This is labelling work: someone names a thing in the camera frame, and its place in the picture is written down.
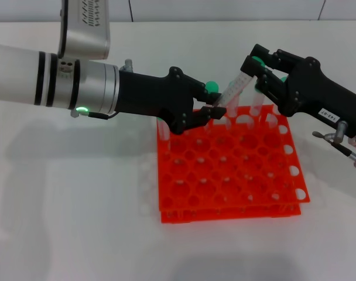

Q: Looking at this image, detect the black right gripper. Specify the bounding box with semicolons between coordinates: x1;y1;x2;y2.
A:
240;43;356;139

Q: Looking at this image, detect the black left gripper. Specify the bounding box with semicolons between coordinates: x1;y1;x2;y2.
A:
116;66;227;135

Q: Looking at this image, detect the orange plastic test tube rack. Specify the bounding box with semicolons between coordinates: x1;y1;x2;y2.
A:
156;105;311;225

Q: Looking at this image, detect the right arm cable with plug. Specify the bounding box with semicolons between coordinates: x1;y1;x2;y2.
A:
311;119;356;170

